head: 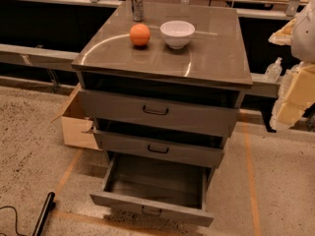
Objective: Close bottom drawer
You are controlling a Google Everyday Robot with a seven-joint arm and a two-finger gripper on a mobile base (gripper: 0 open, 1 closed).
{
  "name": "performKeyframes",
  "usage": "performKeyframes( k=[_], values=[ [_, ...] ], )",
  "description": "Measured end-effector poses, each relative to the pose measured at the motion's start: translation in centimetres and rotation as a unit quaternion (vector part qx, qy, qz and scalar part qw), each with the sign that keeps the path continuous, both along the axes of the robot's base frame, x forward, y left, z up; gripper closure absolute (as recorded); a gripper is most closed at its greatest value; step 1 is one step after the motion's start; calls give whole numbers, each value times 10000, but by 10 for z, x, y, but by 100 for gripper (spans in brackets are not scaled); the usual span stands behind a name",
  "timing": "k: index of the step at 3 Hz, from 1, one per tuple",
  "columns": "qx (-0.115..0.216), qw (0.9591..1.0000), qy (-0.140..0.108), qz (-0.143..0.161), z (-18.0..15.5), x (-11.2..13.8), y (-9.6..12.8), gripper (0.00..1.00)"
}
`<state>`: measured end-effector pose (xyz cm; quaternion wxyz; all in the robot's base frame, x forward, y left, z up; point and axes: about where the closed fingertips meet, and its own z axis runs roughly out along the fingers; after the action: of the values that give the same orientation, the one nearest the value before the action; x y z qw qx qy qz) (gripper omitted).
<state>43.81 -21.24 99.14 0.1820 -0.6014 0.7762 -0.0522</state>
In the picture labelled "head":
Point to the yellowish foam gripper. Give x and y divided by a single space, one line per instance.
304 38

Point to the grey bottom drawer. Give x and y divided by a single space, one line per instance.
156 188

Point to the grey drawer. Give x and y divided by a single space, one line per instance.
165 114
158 143
156 188

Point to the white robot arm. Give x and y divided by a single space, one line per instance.
297 89

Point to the grey top drawer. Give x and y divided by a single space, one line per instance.
165 114

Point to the grey metal drawer cabinet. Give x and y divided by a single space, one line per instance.
211 70

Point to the grey middle drawer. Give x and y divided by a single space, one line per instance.
158 143

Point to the left clear sanitizer bottle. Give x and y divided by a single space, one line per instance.
273 71

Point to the white bowl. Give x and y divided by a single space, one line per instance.
177 34

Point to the orange ball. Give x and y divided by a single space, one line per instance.
140 34

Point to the silver metal can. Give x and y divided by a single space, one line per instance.
137 10

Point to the brown cardboard box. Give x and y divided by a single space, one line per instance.
77 126

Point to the black pole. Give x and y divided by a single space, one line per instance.
47 206

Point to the grey metal rail frame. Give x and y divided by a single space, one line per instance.
61 60

